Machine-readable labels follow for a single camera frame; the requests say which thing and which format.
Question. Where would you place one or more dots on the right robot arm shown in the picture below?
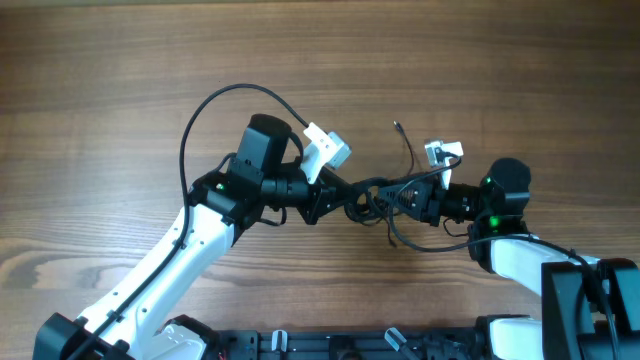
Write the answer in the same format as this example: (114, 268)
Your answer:
(590, 306)

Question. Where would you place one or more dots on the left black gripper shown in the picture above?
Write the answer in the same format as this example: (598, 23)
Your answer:
(325, 197)

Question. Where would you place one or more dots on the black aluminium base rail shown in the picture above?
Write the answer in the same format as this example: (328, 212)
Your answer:
(393, 343)

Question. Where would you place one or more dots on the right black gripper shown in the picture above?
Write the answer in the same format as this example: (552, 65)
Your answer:
(426, 202)

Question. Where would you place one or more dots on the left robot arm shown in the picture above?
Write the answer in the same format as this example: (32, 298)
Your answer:
(271, 168)

